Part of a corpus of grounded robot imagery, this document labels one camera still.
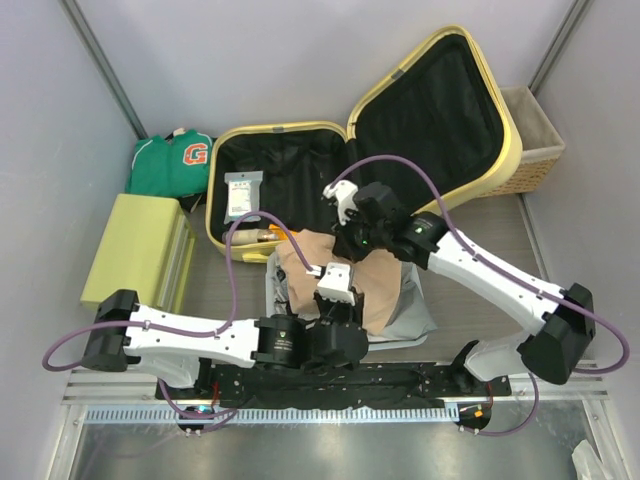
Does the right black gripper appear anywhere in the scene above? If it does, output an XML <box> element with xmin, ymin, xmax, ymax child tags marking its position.
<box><xmin>332</xmin><ymin>204</ymin><xmax>390</xmax><ymax>263</ymax></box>

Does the white plastic mesh basket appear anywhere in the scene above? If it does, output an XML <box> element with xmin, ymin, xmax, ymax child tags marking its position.
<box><xmin>265</xmin><ymin>253</ymin><xmax>437</xmax><ymax>351</ymax></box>

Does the beige sock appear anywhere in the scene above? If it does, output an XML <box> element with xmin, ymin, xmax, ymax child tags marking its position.
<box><xmin>275</xmin><ymin>230</ymin><xmax>402</xmax><ymax>335</ymax></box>

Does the grey white garment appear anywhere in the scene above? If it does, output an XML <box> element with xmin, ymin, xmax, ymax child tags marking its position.
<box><xmin>266</xmin><ymin>254</ymin><xmax>437</xmax><ymax>349</ymax></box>

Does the yellow hard-shell suitcase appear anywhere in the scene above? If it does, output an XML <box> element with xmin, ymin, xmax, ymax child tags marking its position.
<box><xmin>205</xmin><ymin>25</ymin><xmax>522</xmax><ymax>249</ymax></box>

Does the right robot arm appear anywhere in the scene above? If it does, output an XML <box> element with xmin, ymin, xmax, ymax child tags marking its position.
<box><xmin>323</xmin><ymin>180</ymin><xmax>595</xmax><ymax>395</ymax></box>

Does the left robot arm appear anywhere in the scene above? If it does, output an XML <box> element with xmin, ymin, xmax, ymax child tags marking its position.
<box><xmin>80</xmin><ymin>289</ymin><xmax>369</xmax><ymax>399</ymax></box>

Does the orange tube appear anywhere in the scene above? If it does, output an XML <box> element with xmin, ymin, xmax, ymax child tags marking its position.
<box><xmin>267</xmin><ymin>224</ymin><xmax>298</xmax><ymax>241</ymax></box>

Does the beige cosmetic bottle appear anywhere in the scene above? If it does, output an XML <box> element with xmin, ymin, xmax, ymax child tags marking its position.
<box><xmin>222</xmin><ymin>229</ymin><xmax>279</xmax><ymax>246</ymax></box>

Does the white tissue pack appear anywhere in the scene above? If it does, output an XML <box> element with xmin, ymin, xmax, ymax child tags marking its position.
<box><xmin>224</xmin><ymin>171</ymin><xmax>263</xmax><ymax>224</ymax></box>

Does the wicker basket with liner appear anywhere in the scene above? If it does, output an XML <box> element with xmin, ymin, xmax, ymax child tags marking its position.
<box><xmin>484</xmin><ymin>86</ymin><xmax>565</xmax><ymax>197</ymax></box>

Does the dark cloth under jersey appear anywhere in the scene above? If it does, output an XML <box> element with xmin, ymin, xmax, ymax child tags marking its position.
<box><xmin>178</xmin><ymin>192</ymin><xmax>207</xmax><ymax>213</ymax></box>

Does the green jersey with G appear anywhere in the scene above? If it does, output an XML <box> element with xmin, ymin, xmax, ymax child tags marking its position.
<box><xmin>125</xmin><ymin>129</ymin><xmax>214</xmax><ymax>199</ymax></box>

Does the yellow-green drawer box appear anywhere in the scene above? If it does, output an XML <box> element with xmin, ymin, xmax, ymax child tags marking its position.
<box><xmin>80</xmin><ymin>193</ymin><xmax>196</xmax><ymax>313</ymax></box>

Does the white crumpled plastic bag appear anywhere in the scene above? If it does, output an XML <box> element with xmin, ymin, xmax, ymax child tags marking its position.
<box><xmin>571</xmin><ymin>440</ymin><xmax>612</xmax><ymax>480</ymax></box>

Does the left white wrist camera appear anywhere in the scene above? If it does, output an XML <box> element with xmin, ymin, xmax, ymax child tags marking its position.
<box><xmin>307</xmin><ymin>262</ymin><xmax>356</xmax><ymax>306</ymax></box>

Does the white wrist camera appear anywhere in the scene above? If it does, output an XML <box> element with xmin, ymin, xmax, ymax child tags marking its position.
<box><xmin>307</xmin><ymin>262</ymin><xmax>356</xmax><ymax>306</ymax></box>
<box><xmin>322</xmin><ymin>180</ymin><xmax>359</xmax><ymax>226</ymax></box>

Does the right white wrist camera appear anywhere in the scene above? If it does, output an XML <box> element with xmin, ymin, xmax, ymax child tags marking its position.
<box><xmin>322</xmin><ymin>180</ymin><xmax>359</xmax><ymax>226</ymax></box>

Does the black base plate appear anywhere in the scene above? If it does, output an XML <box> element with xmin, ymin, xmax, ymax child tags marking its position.
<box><xmin>168</xmin><ymin>360</ymin><xmax>512</xmax><ymax>410</ymax></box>

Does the white slotted cable duct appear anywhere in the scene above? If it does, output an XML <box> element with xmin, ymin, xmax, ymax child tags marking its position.
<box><xmin>84</xmin><ymin>403</ymin><xmax>459</xmax><ymax>425</ymax></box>

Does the aluminium rail frame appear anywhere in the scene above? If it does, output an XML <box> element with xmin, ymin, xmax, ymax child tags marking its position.
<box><xmin>49</xmin><ymin>370</ymin><xmax>627</xmax><ymax>479</ymax></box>

